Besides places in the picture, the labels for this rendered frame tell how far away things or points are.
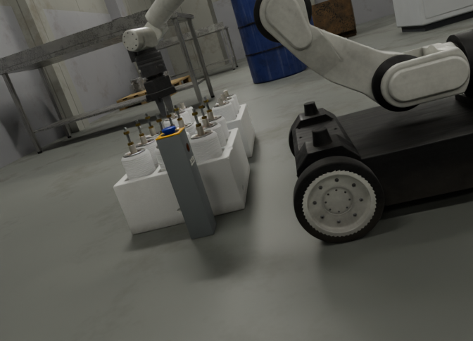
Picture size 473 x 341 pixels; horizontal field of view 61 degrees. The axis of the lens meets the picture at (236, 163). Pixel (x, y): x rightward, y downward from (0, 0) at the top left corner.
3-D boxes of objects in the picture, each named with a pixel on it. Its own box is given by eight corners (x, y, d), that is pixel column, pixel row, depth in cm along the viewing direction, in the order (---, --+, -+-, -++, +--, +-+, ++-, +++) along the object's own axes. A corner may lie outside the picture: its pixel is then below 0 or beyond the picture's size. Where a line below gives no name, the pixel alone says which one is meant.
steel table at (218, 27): (162, 88, 853) (148, 46, 828) (239, 65, 821) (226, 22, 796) (152, 93, 789) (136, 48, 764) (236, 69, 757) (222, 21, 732)
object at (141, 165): (143, 199, 142) (125, 153, 137) (169, 193, 141) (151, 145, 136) (136, 211, 133) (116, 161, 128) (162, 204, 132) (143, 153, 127)
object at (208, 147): (200, 194, 130) (183, 142, 125) (209, 182, 139) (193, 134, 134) (228, 189, 127) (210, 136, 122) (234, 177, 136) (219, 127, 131)
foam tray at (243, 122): (255, 135, 215) (246, 103, 210) (252, 157, 179) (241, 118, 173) (187, 153, 222) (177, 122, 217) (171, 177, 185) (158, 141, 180)
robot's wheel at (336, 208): (386, 224, 95) (371, 145, 89) (392, 234, 90) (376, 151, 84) (303, 241, 98) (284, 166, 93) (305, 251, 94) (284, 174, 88)
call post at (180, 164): (217, 223, 122) (185, 127, 113) (214, 234, 116) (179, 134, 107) (195, 228, 123) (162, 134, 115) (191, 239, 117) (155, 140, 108)
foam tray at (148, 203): (250, 168, 163) (238, 127, 158) (244, 209, 127) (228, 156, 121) (162, 190, 170) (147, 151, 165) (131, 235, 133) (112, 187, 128)
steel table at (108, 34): (68, 137, 474) (33, 56, 447) (217, 95, 440) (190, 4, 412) (33, 156, 407) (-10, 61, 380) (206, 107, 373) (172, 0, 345)
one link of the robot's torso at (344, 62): (421, 67, 114) (278, -21, 111) (450, 75, 95) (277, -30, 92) (389, 113, 119) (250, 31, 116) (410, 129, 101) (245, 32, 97)
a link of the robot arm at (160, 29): (153, 50, 138) (174, 21, 131) (137, 54, 131) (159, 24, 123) (141, 36, 138) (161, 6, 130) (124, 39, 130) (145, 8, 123)
